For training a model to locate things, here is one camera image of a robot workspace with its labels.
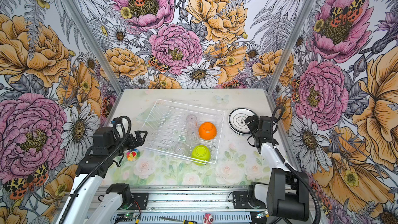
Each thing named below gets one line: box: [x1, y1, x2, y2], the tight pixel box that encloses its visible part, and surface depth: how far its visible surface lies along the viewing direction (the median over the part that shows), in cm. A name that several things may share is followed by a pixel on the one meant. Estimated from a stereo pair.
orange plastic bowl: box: [198, 121, 218, 141], surface depth 95 cm
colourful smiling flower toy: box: [126, 148, 141, 162], surface depth 90 cm
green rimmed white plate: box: [228, 107, 258, 136], surface depth 104 cm
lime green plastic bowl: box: [190, 144, 211, 166], surface depth 84 cm
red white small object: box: [202, 213, 214, 224], surface depth 67 cm
